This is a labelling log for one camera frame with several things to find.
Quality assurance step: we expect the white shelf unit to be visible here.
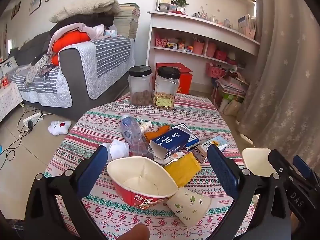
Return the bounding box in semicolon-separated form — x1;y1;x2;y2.
146;0;261;71

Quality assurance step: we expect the cream fleece blanket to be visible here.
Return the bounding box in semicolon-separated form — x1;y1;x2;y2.
49;0;122;23

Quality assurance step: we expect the floral beige curtain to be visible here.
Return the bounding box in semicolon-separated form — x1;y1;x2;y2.
237;0;320;172

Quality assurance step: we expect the person's left hand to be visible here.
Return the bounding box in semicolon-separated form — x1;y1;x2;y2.
116;222;151;240

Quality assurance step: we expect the pink plastic basket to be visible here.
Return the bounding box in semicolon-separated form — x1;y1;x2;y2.
205;62;227;78

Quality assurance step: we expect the large crumpled white tissue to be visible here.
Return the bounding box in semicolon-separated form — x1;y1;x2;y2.
99;139;130;162

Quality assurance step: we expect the green print paper cup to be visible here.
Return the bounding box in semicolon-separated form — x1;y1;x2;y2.
166;187;213;228

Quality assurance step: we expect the stack of books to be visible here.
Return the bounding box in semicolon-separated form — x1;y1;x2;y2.
114;3;141;40

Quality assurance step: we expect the clear plastic bottle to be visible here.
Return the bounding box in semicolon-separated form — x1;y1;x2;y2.
121;114;154;159

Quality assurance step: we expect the light blue carton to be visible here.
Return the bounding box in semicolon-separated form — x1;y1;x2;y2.
201;135;229;153

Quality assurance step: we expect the red paper bowl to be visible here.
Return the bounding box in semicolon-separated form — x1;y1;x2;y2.
106;156;179;208

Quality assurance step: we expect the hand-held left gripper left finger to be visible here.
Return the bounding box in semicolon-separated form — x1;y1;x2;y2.
24;145;108;240

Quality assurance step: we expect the plastic jar with brown nuts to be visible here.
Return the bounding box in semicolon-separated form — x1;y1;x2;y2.
127;66;153;105

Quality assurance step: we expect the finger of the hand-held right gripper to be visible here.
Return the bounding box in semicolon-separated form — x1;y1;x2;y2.
292;155;316;181
268;149;295;183

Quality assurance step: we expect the plastic jar with green label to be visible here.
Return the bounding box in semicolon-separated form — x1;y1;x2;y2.
152;66;181;110

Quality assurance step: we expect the side table with floral cloth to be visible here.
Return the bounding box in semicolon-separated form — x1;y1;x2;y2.
0;81;24;123

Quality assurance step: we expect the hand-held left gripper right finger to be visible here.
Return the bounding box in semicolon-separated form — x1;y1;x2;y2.
207;144;292;240

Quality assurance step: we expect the tied stack of papers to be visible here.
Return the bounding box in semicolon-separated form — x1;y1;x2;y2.
216;70;250;98

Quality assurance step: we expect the white bag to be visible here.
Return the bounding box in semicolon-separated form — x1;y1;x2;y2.
222;99;242;117

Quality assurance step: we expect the orange cushion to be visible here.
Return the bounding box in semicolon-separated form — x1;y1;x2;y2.
51;32;91;64

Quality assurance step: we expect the white and blue box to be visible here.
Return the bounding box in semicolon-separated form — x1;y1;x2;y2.
172;122;200;152

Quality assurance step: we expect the red cardboard box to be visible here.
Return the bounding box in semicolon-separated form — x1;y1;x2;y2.
155;62;194;95

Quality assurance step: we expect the floral garment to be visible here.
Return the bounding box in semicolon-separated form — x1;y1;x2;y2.
24;54;54;85

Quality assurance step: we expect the open dark blue box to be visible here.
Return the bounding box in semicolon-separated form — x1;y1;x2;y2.
149;126;193;166

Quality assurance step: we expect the small crumpled white tissue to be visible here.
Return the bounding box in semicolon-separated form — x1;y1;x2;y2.
139;120;153;133

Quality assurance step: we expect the orange peel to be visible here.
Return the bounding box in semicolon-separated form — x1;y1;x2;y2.
144;125;172;142

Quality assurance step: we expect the potted green plant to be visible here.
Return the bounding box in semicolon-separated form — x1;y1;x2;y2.
175;0;189;14

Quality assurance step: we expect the small brown and white box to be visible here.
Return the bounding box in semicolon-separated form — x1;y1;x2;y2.
194;145;209;164

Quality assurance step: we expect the white power strip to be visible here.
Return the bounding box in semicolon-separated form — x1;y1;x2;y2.
23;112;42;128

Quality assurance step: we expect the white plush toy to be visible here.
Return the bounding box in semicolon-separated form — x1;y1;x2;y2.
48;120;72;137

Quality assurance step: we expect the black cable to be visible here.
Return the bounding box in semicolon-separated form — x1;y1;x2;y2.
0;106;38;170

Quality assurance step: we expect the white chair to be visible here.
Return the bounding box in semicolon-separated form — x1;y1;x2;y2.
242;147;277;178

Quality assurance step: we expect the yellow packet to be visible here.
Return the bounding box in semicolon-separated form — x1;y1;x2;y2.
164;152;202;188

